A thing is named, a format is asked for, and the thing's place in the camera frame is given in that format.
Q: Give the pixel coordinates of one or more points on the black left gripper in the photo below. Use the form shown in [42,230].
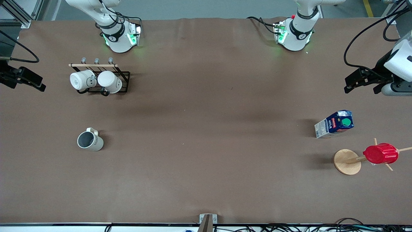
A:
[380,70]

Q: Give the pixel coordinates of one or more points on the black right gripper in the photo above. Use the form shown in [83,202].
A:
[7,77]

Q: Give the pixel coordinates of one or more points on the blue white milk carton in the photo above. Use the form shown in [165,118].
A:
[334,125]

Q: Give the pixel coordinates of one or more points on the grey ribbed HOME mug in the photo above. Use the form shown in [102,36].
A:
[93,143]

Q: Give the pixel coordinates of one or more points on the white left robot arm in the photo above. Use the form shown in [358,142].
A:
[299,32]

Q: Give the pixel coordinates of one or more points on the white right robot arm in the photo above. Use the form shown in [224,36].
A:
[117,42]

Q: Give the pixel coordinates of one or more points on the red plastic cup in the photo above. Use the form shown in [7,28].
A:
[381,154]

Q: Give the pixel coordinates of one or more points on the white ceramic mug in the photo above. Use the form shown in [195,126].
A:
[109,80]
[80,80]

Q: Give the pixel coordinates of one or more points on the wooden mug tree stand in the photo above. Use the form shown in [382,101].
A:
[347,162]

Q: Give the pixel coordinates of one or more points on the aluminium frame profile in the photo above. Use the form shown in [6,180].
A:
[19,14]

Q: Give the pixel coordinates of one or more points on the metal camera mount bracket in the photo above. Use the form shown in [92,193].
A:
[207,223]

